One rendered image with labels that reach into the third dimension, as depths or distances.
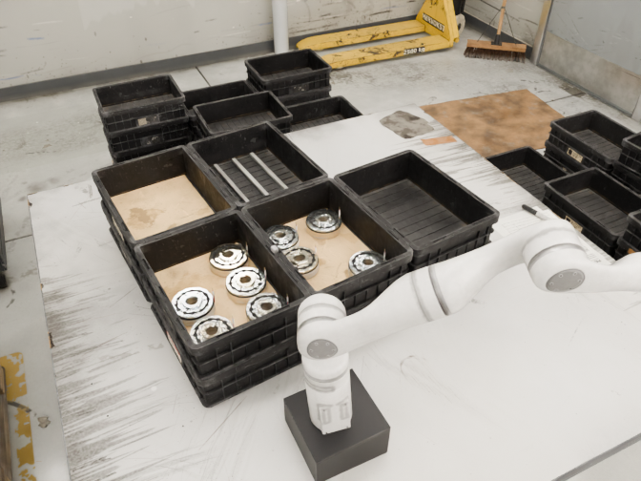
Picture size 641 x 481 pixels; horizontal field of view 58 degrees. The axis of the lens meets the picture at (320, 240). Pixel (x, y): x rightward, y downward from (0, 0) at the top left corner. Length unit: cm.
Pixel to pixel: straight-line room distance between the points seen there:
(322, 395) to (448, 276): 37
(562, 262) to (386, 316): 29
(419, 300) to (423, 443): 50
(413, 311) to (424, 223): 76
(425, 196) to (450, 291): 89
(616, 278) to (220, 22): 409
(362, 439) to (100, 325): 80
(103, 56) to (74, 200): 260
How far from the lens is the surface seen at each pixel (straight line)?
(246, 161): 200
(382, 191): 185
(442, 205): 182
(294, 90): 319
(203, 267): 159
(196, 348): 127
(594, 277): 101
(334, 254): 160
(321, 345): 104
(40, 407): 251
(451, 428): 144
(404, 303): 99
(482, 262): 100
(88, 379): 159
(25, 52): 462
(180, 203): 183
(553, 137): 315
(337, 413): 124
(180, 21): 470
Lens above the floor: 189
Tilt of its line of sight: 40 degrees down
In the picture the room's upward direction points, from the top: straight up
